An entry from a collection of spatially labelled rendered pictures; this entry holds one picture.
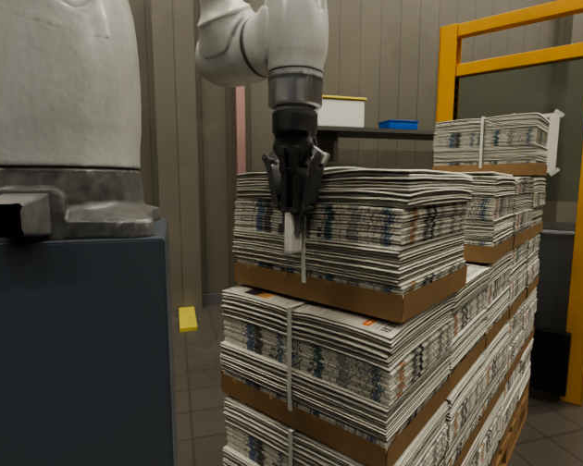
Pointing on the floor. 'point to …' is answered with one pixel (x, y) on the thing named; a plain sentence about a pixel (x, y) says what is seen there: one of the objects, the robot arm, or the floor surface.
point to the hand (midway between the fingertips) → (292, 233)
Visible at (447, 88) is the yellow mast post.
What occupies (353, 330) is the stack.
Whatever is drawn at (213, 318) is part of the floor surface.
